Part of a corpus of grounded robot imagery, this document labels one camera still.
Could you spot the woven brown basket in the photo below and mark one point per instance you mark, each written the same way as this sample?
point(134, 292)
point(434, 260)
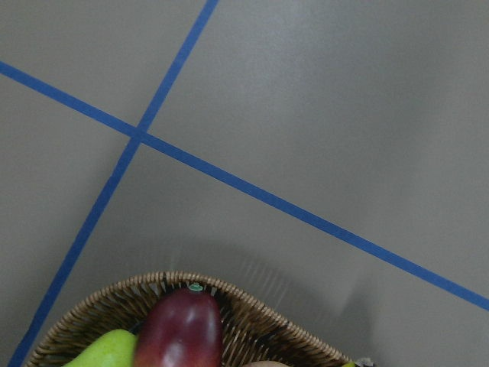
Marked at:
point(252, 331)

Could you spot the brown paper table cover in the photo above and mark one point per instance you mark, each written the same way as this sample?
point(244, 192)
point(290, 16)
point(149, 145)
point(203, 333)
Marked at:
point(372, 115)

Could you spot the green apple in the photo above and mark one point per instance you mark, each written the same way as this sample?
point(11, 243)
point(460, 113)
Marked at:
point(114, 348)

